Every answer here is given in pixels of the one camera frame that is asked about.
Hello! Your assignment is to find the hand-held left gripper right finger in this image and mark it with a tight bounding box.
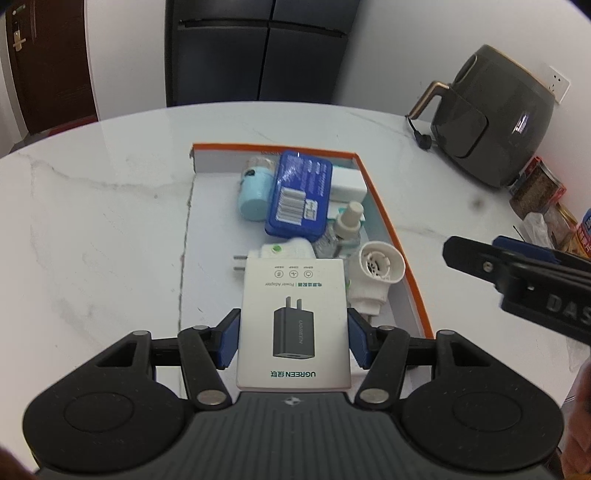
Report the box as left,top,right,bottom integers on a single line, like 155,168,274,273
346,308,468,409

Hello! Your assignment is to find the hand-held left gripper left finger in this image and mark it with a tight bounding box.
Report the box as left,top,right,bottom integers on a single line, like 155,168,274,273
95,308,242,409

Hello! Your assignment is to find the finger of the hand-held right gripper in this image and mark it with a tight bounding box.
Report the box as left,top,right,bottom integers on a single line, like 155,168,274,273
492,235,591,271
442,236,591,288

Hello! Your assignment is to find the white power adapter box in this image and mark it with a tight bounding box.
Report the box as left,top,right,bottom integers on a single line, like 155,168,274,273
235,257,352,394

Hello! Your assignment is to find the white plug-in mosquito heater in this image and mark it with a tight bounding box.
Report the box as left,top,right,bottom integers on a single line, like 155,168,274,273
232,237,315,278
345,240,406,325

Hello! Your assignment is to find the orange-rimmed cardboard box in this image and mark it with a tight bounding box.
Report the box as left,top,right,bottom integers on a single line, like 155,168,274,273
177,142,435,371

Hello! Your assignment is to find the clear bottle with beige cap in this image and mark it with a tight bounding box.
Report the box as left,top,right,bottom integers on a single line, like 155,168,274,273
316,201,366,260

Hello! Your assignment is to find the teal and white bandage box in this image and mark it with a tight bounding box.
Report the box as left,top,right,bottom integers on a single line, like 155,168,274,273
329,164,369,232

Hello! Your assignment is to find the light blue toothpick holder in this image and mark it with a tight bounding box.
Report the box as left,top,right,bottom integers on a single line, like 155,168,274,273
237,156,279,223

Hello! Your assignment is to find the blue tin box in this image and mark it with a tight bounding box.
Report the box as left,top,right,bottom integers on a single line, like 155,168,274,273
264,150,334,242

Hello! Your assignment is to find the person's right hand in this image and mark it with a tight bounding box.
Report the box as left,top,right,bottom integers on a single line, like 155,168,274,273
560,342,591,480

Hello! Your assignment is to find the clear plastic bag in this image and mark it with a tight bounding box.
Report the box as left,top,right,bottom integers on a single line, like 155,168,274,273
521,212,556,251

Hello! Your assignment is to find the glass jar with gold lid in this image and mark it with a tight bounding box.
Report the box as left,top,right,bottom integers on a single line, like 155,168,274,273
549,203,579,251

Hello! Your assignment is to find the yellow and red can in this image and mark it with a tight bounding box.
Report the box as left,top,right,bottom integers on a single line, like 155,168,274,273
571,222,591,260

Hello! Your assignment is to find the dark grey air fryer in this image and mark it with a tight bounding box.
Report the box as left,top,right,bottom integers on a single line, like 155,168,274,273
406,44,556,188

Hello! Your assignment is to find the red doormat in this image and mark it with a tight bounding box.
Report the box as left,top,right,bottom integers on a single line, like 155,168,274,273
48,116,100,137

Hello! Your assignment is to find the dark grey refrigerator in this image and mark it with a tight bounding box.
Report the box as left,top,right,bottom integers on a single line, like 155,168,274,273
165,0,362,108

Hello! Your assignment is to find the dark brown door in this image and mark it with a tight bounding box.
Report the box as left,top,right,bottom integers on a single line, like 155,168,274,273
4,0,100,136

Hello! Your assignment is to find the gold door lock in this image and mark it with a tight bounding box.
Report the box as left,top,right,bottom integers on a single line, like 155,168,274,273
10,6,29,52

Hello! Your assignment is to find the black power cable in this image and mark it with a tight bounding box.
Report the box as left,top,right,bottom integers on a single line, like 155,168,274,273
405,114,437,150

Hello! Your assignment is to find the white wall socket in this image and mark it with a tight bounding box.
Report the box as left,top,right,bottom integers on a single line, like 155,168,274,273
549,65,571,105

